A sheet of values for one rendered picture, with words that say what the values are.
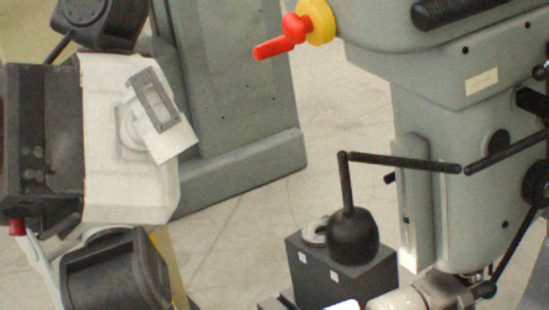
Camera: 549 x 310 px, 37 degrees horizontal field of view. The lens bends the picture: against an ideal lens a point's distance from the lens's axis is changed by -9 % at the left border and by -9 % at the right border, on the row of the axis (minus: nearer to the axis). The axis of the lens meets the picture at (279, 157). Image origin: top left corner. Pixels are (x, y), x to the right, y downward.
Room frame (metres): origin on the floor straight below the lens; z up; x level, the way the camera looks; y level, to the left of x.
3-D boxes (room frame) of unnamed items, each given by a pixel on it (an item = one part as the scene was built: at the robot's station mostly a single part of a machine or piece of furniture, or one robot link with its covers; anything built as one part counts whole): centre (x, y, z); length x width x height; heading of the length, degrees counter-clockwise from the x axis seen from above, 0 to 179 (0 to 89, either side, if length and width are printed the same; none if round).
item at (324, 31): (0.97, -0.07, 1.76); 0.06 x 0.02 x 0.06; 27
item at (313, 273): (1.47, -0.09, 1.00); 0.22 x 0.12 x 0.20; 34
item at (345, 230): (0.97, -0.08, 1.47); 0.07 x 0.07 x 0.06
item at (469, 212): (1.08, -0.28, 1.47); 0.21 x 0.19 x 0.32; 27
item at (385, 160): (0.92, -0.15, 1.58); 0.17 x 0.01 x 0.01; 58
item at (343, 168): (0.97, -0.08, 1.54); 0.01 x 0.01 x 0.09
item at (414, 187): (1.03, -0.17, 1.45); 0.04 x 0.04 x 0.21; 27
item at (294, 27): (0.96, -0.05, 1.76); 0.04 x 0.03 x 0.04; 27
